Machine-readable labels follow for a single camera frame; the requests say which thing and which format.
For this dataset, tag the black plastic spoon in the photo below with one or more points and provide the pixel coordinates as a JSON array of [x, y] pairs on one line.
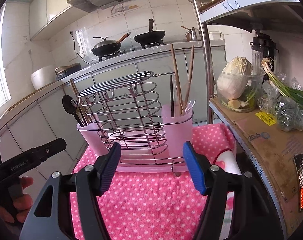
[[70, 109]]

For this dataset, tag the dark thin chopstick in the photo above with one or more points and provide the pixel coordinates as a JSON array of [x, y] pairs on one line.
[[172, 103]]

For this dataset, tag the gas stove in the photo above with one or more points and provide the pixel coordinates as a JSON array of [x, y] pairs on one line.
[[122, 50]]

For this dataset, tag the clear bowl with vegetables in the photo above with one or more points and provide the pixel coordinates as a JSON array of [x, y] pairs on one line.
[[247, 102]]

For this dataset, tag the metal wire utensil rack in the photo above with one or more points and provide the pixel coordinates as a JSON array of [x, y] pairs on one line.
[[128, 103]]

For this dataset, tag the black frying pan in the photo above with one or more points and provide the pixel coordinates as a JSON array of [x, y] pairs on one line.
[[151, 36]]

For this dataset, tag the light wooden chopstick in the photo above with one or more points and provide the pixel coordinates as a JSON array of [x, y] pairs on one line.
[[75, 90]]

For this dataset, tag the bagged green onions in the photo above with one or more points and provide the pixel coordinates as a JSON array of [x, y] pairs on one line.
[[283, 102]]

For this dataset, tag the dark induction cooker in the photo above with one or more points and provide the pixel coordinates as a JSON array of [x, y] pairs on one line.
[[64, 71]]

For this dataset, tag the black blender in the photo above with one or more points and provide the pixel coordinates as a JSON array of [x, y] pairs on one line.
[[262, 46]]

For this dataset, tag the white rice cooker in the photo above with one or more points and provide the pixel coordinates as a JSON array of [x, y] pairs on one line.
[[43, 76]]

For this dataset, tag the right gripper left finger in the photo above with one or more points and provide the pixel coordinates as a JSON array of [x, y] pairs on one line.
[[51, 217]]

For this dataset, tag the yellow sticker label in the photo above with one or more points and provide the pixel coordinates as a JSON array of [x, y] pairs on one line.
[[266, 118]]

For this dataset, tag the pink polka dot blanket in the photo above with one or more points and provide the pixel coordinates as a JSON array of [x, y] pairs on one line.
[[162, 205]]

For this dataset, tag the black wok with lid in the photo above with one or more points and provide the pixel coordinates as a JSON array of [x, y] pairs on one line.
[[108, 47]]

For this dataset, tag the cardboard covered shelf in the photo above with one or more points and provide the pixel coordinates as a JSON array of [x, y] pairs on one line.
[[272, 152]]

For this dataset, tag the upper cardboard shelf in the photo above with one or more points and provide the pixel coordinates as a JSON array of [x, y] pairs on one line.
[[249, 15]]

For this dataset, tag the clear plastic spoon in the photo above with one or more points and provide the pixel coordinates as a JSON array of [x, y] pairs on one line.
[[189, 105]]

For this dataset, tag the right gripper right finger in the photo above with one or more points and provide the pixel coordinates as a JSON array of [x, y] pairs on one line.
[[253, 217]]

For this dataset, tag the pink plastic drip tray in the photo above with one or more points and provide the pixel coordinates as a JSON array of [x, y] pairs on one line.
[[146, 152]]

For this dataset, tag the metal kettle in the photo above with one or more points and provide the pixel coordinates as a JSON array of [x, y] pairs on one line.
[[192, 34]]

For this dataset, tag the napa cabbage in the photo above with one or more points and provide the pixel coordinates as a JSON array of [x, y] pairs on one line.
[[233, 79]]

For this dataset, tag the left hand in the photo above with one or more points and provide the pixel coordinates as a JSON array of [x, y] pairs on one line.
[[23, 204]]

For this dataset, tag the pink plastic utensil cup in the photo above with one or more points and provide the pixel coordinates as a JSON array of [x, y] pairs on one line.
[[178, 130]]

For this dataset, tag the metal shelf pole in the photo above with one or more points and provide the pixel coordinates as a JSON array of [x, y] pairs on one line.
[[207, 53]]

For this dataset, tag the brown wooden chopstick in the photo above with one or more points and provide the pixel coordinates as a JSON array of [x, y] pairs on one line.
[[189, 81], [177, 79], [83, 111]]

